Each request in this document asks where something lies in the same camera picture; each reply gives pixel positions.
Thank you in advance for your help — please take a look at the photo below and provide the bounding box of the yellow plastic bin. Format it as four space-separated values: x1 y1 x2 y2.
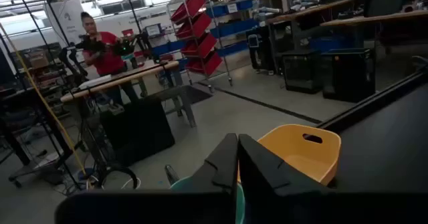
236 123 342 187

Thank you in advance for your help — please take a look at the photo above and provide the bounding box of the black computer tower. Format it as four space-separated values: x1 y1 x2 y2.
280 48 324 95
321 47 376 104

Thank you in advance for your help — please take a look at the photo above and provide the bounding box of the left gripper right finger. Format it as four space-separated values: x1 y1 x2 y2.
237 133 332 197

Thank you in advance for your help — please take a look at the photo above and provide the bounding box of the white banner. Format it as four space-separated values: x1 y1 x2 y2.
44 0 87 46

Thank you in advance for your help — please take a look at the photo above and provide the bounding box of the blue bin shelf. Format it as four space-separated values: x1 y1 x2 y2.
204 0 261 72

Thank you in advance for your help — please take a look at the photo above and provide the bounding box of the black cabinet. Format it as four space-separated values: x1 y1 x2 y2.
245 25 278 76

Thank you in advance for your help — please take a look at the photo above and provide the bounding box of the yellow cable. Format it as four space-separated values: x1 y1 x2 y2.
0 22 88 185

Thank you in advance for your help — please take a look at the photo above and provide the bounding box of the large black box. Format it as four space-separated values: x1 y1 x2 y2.
99 96 177 167

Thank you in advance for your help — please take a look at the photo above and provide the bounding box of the black aluminium table frame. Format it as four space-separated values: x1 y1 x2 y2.
315 66 428 134

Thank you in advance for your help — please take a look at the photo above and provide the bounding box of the long wooden workbench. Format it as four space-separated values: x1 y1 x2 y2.
320 9 428 27
265 0 355 25

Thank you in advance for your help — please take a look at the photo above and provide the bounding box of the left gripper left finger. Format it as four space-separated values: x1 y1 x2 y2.
191 132 239 195

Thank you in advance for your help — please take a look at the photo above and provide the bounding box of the person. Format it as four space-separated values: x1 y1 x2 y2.
79 11 140 106

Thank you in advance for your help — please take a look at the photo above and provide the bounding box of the red bin shelving rack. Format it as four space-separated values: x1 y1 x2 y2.
169 0 234 88

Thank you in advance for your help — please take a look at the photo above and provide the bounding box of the teal plastic bin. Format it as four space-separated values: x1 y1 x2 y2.
169 175 247 224

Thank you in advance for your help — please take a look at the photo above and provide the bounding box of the background wooden table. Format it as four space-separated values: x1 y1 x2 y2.
60 60 181 104

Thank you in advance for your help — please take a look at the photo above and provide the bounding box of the coiled black cable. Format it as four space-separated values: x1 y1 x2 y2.
99 164 141 191

